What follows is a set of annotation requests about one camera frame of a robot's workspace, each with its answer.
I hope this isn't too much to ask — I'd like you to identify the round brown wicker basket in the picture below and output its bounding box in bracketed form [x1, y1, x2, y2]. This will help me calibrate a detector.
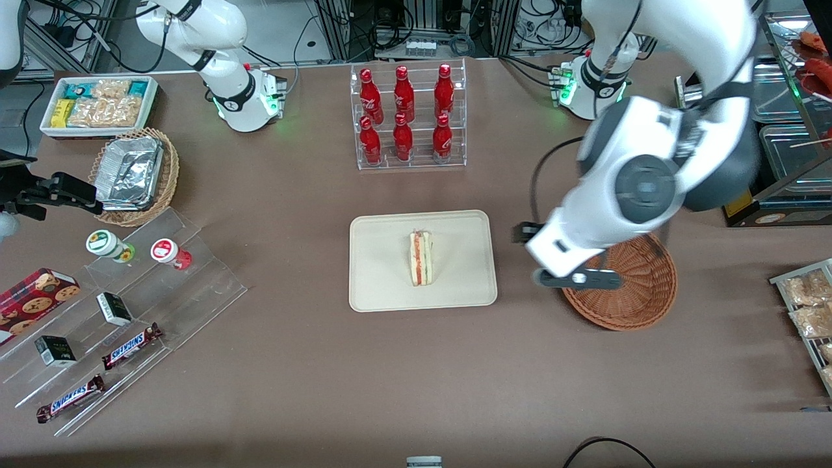
[560, 233, 678, 331]

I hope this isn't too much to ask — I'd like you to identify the aluminium foil container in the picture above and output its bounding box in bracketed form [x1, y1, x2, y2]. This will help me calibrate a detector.
[96, 136, 164, 212]

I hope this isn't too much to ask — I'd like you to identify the clear acrylic bottle rack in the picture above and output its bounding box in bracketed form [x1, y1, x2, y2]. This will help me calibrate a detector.
[351, 58, 467, 171]

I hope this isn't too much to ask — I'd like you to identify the small black box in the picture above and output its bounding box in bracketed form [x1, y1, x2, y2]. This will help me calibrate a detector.
[96, 292, 133, 326]
[34, 336, 77, 367]

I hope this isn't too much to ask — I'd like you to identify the light tan wicker basket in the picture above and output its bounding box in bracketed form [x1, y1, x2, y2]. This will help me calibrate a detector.
[89, 128, 180, 227]

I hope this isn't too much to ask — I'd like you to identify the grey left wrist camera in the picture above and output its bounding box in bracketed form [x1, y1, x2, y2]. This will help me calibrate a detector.
[533, 257, 623, 290]

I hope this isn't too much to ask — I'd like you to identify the stainless steel pan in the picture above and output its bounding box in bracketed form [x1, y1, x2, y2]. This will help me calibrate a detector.
[759, 125, 832, 196]
[753, 55, 823, 124]

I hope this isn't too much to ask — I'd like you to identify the red cola bottle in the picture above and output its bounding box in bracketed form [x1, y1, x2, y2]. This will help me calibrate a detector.
[434, 64, 454, 119]
[432, 114, 454, 163]
[359, 116, 383, 166]
[393, 66, 415, 121]
[393, 113, 414, 163]
[359, 68, 384, 124]

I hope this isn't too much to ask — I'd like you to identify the snickers bar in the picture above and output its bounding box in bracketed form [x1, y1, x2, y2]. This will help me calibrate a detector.
[102, 323, 163, 370]
[36, 374, 105, 424]

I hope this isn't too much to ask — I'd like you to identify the beige plastic tray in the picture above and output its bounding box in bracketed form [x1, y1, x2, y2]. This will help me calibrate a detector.
[349, 210, 498, 313]

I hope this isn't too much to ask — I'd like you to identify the green lid cup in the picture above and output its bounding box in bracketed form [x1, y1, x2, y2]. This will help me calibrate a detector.
[86, 229, 136, 263]

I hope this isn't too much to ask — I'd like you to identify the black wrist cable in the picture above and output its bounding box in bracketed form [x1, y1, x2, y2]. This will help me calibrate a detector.
[529, 135, 586, 226]

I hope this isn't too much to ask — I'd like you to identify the clear acrylic stepped display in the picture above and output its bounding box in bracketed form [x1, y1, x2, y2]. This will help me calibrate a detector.
[0, 207, 248, 437]

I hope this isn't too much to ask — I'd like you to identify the aluminium equipment frame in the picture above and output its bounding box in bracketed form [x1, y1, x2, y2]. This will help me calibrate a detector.
[315, 0, 521, 62]

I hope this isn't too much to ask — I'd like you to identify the white rectangular snack bin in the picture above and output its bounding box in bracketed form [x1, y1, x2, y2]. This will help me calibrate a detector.
[40, 76, 159, 139]

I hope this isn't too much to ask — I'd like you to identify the red lid cup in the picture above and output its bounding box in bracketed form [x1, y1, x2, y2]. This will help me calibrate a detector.
[151, 239, 192, 270]

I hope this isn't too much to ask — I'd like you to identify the tray of packaged pastries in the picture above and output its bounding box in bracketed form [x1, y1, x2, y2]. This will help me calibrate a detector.
[769, 259, 832, 398]

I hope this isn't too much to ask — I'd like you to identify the black looped cable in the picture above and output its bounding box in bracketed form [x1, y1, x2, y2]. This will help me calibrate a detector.
[562, 437, 657, 468]

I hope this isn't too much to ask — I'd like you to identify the black heated display case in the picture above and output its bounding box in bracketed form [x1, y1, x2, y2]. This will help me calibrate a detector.
[675, 10, 832, 228]

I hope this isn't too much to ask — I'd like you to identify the clear cracker bag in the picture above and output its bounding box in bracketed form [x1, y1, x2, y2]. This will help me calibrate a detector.
[97, 96, 142, 127]
[68, 97, 105, 127]
[91, 79, 131, 99]

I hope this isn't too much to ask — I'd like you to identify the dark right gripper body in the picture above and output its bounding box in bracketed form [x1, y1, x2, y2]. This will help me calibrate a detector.
[0, 151, 36, 212]

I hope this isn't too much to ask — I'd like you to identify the triangular sandwich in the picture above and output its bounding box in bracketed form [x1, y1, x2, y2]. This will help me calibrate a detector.
[408, 229, 434, 287]

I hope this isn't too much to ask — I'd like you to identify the red cookie box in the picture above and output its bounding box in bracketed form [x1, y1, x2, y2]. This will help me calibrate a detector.
[0, 268, 82, 345]

